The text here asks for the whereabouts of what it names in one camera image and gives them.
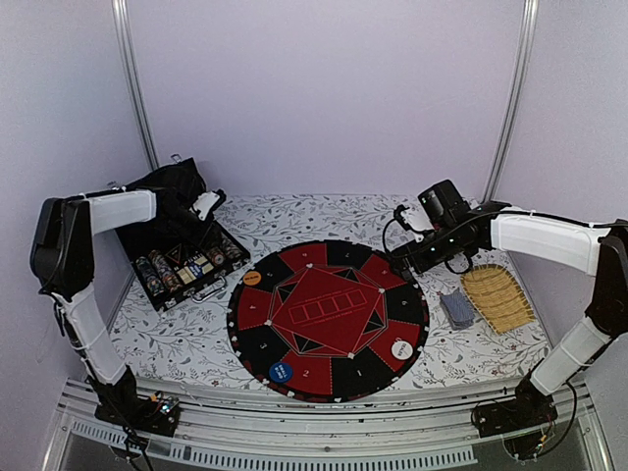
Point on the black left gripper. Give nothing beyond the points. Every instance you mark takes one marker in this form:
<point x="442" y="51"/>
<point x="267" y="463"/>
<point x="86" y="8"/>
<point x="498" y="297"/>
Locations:
<point x="200" y="235"/>

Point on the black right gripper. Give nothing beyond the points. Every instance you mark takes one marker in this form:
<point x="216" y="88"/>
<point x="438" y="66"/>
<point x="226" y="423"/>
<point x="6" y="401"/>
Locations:
<point x="419" y="262"/>

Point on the orange big blind button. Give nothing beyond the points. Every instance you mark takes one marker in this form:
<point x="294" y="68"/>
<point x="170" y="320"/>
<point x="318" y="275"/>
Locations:
<point x="252" y="278"/>

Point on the white dealer button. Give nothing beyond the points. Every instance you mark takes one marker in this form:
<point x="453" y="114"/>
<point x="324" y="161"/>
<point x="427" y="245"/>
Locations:
<point x="402" y="350"/>

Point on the blue small blind button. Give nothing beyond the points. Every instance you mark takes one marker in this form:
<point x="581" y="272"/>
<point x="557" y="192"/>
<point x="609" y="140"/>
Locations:
<point x="280" y="372"/>

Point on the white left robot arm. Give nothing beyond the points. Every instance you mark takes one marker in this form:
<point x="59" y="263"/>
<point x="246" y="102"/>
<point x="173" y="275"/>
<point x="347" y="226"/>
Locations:
<point x="62" y="259"/>

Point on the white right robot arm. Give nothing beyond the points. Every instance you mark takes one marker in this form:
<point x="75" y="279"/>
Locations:
<point x="448" y="225"/>

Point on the black poker chip case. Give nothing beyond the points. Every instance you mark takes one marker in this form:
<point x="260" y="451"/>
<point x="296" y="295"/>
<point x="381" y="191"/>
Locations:
<point x="184" y="252"/>

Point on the woven bamboo tray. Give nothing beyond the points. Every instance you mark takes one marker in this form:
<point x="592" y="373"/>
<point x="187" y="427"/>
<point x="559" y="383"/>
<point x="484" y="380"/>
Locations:
<point x="498" y="297"/>

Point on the blue playing card deck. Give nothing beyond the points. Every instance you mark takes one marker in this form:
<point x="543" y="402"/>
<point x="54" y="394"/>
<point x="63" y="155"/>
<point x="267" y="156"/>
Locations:
<point x="458" y="310"/>

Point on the poker chip row right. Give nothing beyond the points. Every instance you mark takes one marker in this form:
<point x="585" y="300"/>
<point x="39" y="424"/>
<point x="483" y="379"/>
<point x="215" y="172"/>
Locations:
<point x="223" y="250"/>

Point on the poker chip row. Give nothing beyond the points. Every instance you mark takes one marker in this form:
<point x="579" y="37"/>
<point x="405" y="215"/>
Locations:
<point x="223" y="250"/>
<point x="158" y="276"/>

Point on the card decks in case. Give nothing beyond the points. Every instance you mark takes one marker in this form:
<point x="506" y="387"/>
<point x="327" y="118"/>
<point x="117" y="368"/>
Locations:
<point x="195" y="268"/>

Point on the poker chip row left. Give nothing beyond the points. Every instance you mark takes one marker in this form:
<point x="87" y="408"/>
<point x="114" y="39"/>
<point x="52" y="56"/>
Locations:
<point x="158" y="276"/>

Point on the round red black poker mat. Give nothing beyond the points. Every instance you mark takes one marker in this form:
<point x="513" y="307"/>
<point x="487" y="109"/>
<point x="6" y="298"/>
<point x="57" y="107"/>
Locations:
<point x="331" y="309"/>

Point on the floral table cloth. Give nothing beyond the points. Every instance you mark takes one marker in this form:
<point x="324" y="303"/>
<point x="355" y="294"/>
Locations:
<point x="189" y="343"/>

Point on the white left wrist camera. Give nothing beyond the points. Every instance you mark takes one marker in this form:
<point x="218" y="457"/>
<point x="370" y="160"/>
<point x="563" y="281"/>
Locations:
<point x="207" y="202"/>

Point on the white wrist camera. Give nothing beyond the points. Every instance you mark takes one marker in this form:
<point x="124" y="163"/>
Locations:
<point x="207" y="202"/>
<point x="415" y="221"/>

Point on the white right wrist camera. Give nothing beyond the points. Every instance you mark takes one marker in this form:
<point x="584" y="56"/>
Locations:
<point x="415" y="221"/>

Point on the left aluminium frame post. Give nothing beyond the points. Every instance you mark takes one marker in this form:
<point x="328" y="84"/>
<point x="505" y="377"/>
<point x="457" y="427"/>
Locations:
<point x="123" y="31"/>

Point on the aluminium frame post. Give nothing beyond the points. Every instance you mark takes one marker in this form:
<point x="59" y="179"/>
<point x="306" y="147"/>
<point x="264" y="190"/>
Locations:
<point x="522" y="61"/>
<point x="123" y="31"/>

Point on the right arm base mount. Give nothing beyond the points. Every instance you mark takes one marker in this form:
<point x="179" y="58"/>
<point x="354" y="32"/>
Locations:
<point x="532" y="424"/>

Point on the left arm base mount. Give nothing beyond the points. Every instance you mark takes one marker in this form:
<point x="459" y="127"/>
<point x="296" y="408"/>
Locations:
<point x="157" y="415"/>

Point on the right aluminium frame post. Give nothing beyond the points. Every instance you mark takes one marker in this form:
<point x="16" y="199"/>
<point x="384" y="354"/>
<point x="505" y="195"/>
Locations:
<point x="522" y="61"/>

